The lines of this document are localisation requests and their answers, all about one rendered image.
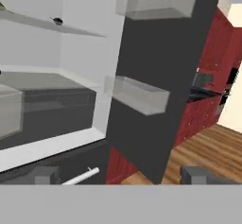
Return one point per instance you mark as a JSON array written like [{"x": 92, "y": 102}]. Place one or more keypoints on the red cupboard run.
[{"x": 217, "y": 45}]

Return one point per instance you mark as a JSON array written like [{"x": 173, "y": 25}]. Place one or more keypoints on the dark grey freezer drawer front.
[{"x": 75, "y": 160}]

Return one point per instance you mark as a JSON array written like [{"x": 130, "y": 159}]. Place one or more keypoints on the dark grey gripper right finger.
[{"x": 193, "y": 175}]

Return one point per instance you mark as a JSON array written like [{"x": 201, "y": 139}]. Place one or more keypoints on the dark grey fridge door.
[{"x": 151, "y": 54}]

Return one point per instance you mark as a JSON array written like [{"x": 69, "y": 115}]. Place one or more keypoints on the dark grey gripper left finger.
[{"x": 46, "y": 175}]

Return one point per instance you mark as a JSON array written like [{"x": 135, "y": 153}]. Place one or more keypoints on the glass fridge shelf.
[{"x": 38, "y": 23}]

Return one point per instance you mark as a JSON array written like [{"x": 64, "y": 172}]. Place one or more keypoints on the clear door bin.
[
  {"x": 157, "y": 1},
  {"x": 138, "y": 97}
]

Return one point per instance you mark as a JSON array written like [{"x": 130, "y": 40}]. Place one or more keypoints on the clear crisper drawer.
[
  {"x": 9, "y": 111},
  {"x": 60, "y": 103}
]

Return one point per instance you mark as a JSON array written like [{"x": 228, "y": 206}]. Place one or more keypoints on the small dark fish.
[{"x": 57, "y": 20}]

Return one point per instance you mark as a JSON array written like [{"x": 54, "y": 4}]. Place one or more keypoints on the black wall oven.
[{"x": 227, "y": 89}]

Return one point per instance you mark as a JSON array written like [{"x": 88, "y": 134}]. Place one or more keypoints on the white fridge body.
[{"x": 82, "y": 54}]

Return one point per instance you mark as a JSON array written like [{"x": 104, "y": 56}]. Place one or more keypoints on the red base cupboard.
[{"x": 118, "y": 169}]

